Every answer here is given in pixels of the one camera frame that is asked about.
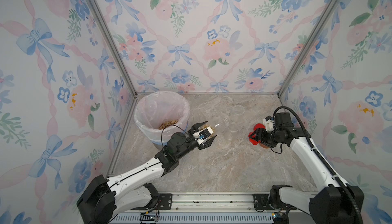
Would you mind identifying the red jar lid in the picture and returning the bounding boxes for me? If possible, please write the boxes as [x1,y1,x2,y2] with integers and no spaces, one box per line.
[253,123,265,130]
[248,133,261,142]

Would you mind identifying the clear jar with orange lid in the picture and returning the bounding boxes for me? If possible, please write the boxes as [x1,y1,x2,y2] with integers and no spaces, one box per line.
[231,104,245,116]

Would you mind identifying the orange jar lid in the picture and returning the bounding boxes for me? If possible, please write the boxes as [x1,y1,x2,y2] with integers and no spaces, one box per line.
[259,143,270,149]

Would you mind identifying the clear jar with peanuts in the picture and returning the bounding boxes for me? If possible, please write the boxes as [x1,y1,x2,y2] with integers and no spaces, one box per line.
[201,115,229,138]
[224,122,239,142]

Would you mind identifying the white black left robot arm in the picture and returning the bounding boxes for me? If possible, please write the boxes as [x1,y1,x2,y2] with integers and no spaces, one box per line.
[77,122,217,224]

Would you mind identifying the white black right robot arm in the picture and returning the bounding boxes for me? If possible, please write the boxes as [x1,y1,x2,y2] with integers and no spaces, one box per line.
[248,110,364,224]

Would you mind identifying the dumped peanuts in bin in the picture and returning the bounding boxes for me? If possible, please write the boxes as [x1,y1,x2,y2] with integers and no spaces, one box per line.
[159,120,178,130]

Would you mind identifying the pink trash bag liner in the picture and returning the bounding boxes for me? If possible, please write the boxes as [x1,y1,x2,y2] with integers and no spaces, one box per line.
[134,91,190,143]

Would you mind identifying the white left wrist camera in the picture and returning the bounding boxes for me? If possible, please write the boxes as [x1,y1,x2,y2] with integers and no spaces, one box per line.
[193,127,214,145]

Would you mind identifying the thin black left cable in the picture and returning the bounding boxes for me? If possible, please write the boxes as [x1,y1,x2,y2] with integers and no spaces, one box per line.
[160,124,189,156]

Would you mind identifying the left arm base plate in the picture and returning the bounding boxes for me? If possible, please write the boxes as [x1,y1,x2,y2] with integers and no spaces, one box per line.
[132,193,173,210]

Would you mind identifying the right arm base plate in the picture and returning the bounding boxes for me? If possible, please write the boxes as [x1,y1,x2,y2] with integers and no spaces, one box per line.
[252,193,291,212]

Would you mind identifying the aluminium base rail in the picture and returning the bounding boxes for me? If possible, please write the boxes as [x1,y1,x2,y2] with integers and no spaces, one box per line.
[111,192,288,224]

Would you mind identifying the black corrugated cable conduit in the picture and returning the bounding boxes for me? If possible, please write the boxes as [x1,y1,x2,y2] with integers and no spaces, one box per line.
[272,105,363,224]

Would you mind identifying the aluminium corner post right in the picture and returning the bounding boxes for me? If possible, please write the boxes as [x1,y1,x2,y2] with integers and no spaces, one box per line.
[277,0,341,98]

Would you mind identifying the aluminium corner post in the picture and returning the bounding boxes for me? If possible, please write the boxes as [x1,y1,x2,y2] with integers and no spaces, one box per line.
[277,0,341,98]
[86,0,137,99]

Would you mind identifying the aluminium corner post left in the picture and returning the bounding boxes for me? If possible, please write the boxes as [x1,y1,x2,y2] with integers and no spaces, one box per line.
[86,0,137,99]

